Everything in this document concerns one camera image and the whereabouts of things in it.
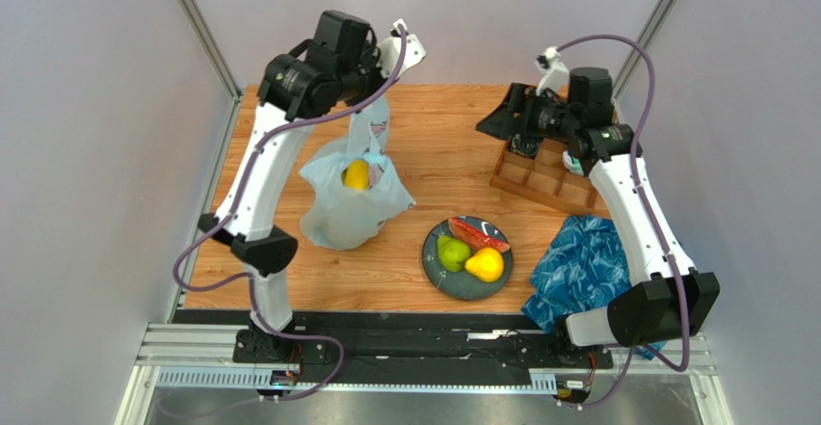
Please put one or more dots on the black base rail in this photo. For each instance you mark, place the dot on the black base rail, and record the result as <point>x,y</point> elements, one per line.
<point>403,348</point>

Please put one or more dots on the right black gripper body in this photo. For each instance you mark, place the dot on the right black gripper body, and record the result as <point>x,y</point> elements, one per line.
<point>518,116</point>

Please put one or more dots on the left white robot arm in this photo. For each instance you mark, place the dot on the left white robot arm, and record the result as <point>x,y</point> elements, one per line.
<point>343,62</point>

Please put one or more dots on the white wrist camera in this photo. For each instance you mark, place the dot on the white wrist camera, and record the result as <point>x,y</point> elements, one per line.
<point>402,48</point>
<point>555,74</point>

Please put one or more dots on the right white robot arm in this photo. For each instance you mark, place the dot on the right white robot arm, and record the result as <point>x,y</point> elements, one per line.
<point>669,298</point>

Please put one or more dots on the wooden compartment tray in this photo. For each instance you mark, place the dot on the wooden compartment tray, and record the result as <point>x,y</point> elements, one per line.
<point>541,176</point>

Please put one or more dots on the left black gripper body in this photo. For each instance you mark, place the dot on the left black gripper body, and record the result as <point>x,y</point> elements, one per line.
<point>364,80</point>

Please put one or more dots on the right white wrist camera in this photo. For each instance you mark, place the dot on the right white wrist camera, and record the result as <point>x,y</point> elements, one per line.
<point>555,74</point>

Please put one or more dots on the yellow fake mango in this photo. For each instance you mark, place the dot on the yellow fake mango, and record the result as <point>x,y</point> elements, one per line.
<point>357,176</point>

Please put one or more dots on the green fake pear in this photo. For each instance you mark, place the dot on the green fake pear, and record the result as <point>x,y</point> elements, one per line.
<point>452,253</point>

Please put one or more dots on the dark blue ceramic plate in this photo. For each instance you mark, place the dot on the dark blue ceramic plate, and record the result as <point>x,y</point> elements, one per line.
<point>458,285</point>

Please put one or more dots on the light blue plastic bag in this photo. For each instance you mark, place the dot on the light blue plastic bag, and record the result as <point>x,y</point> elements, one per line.
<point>341,218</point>

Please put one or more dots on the yellow fake pear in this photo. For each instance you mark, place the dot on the yellow fake pear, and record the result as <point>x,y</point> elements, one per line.
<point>486,265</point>

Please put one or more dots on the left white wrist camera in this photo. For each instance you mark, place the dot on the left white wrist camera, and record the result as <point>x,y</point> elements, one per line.
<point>402,48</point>

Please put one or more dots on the dark rolled sock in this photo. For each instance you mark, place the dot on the dark rolled sock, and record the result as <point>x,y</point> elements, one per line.
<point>524,147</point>

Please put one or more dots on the blue patterned cloth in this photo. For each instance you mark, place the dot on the blue patterned cloth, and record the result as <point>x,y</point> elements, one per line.
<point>584,268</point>

